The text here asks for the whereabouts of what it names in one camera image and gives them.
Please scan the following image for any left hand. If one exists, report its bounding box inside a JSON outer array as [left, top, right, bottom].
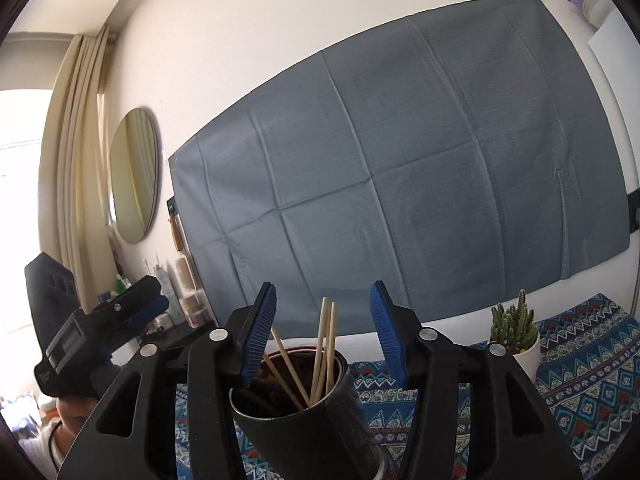
[[55, 396, 98, 444]]

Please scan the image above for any pink jar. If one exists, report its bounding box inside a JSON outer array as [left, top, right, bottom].
[[179, 294, 212, 328]]

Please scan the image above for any patterned blue tablecloth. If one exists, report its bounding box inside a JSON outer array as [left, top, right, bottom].
[[171, 291, 639, 480]]

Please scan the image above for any beige curtain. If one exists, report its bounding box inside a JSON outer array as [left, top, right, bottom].
[[38, 26, 116, 312]]

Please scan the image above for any small potted cactus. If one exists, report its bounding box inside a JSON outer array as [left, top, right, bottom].
[[489, 289, 541, 382]]

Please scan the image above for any wooden chopstick in holder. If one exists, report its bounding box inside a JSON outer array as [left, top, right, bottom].
[[326, 301, 337, 394], [310, 297, 330, 405], [262, 353, 304, 412], [271, 327, 311, 406]]

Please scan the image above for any black cylindrical utensil holder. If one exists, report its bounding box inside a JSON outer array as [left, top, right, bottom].
[[230, 353, 388, 479]]

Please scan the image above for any grey cloth backdrop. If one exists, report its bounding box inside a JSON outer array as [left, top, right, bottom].
[[169, 0, 630, 337]]

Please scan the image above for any white foam board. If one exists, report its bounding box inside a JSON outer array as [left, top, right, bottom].
[[588, 10, 640, 151]]

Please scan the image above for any wooden brush on wall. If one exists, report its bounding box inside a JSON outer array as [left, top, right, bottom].
[[169, 214, 196, 290]]

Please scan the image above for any round wall mirror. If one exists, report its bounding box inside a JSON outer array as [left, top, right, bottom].
[[110, 107, 162, 245]]

